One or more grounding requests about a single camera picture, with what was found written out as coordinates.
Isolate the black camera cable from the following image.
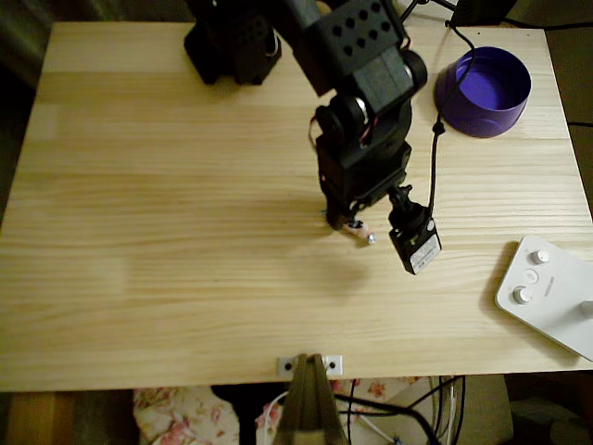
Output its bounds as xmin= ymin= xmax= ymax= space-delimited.
xmin=425 ymin=18 xmax=477 ymax=214

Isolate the black tripod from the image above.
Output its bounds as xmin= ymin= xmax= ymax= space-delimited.
xmin=397 ymin=0 xmax=460 ymax=24

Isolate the floral cloth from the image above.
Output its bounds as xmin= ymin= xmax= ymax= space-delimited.
xmin=132 ymin=375 xmax=432 ymax=445

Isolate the thick black cable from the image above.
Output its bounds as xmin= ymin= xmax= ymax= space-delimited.
xmin=333 ymin=391 xmax=444 ymax=445

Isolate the white cable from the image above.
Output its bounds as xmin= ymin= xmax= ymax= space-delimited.
xmin=257 ymin=388 xmax=291 ymax=445

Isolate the olive camera stand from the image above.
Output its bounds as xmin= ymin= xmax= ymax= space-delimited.
xmin=276 ymin=352 xmax=351 ymax=445

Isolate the white metal bracket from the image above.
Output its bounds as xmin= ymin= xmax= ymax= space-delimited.
xmin=276 ymin=354 xmax=345 ymax=375

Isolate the beige box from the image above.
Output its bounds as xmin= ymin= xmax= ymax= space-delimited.
xmin=388 ymin=374 xmax=513 ymax=445

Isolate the white control box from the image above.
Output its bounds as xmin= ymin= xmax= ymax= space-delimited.
xmin=494 ymin=234 xmax=593 ymax=362

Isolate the candy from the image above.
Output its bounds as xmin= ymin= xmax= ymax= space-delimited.
xmin=345 ymin=220 xmax=377 ymax=246

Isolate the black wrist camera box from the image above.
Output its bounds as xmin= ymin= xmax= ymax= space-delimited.
xmin=386 ymin=184 xmax=444 ymax=275

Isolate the purple bowl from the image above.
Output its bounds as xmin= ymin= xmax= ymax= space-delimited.
xmin=434 ymin=44 xmax=533 ymax=139

